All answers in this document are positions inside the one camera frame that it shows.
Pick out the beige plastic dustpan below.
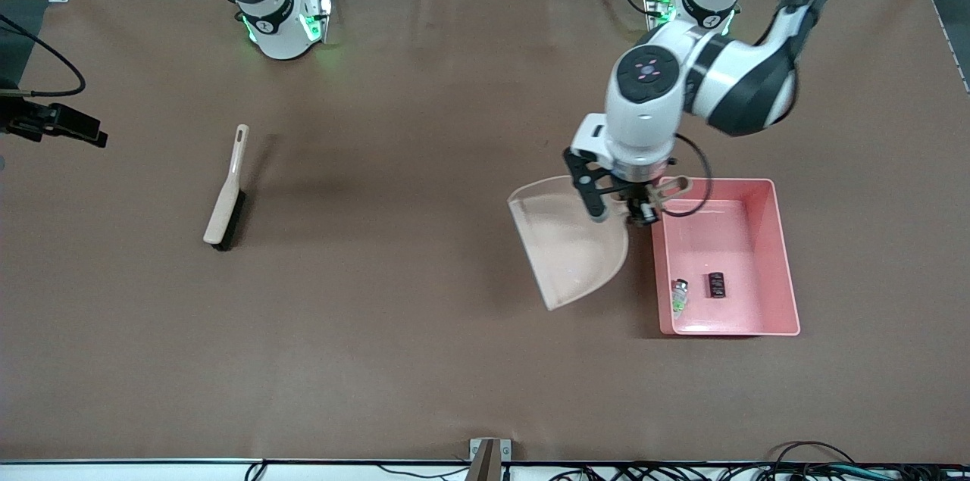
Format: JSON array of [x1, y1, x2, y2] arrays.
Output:
[[508, 175, 692, 312]]

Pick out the beige hand brush black bristles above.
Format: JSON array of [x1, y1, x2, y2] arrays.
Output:
[[203, 124, 251, 251]]

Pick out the pink plastic bin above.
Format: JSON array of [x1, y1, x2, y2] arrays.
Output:
[[649, 176, 802, 336]]

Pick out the left base green-lit connector box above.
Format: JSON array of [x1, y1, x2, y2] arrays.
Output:
[[644, 0, 679, 29]]

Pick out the base green-lit connector box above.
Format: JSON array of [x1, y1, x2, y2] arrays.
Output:
[[644, 0, 679, 29], [299, 0, 335, 44]]

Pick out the right base green-lit connector box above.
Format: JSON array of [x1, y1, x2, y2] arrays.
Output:
[[299, 0, 335, 44]]

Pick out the brown table mat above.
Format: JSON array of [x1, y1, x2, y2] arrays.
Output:
[[0, 0, 970, 464]]

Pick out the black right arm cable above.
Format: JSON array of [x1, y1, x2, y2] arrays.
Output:
[[0, 11, 86, 98]]

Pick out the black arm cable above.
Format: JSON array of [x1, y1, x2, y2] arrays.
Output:
[[663, 134, 714, 218], [0, 11, 86, 98]]

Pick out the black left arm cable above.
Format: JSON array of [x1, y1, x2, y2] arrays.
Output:
[[663, 134, 714, 218]]

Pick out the tangled black cable bundle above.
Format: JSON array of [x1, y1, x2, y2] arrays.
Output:
[[546, 462, 970, 481]]

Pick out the black looping floor cable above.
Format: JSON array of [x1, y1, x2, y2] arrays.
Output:
[[769, 441, 861, 481]]

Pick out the metal table edge bracket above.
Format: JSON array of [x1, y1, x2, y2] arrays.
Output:
[[468, 438, 512, 481]]

